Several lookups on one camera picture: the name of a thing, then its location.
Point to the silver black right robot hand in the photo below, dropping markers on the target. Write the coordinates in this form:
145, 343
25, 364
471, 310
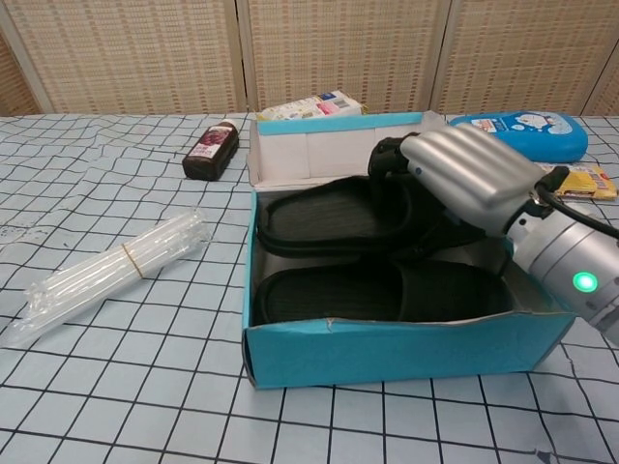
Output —
474, 174

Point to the black rubber slipper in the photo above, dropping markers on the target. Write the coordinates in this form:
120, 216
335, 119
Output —
338, 295
314, 217

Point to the blue cardboard shoe box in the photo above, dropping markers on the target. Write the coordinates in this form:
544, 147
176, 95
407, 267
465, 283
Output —
387, 353

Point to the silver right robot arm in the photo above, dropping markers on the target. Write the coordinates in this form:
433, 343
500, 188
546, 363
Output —
566, 261

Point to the blue detergent bottle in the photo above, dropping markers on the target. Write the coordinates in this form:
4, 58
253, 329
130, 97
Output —
546, 135

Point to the yellow flat packet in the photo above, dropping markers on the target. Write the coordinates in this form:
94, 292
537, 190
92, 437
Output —
595, 183

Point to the woven folding screen panel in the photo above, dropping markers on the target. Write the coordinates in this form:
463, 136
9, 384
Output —
607, 96
343, 48
527, 53
17, 87
130, 53

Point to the white printed snack packet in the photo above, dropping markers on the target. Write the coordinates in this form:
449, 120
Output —
309, 107

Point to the dark red juice bottle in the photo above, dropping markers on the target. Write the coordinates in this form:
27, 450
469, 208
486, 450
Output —
210, 152

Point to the clear plastic straw bundle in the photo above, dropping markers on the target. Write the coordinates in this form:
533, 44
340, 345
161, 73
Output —
106, 270

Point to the checked light blue tablecloth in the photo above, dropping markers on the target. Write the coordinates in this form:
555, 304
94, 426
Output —
145, 386

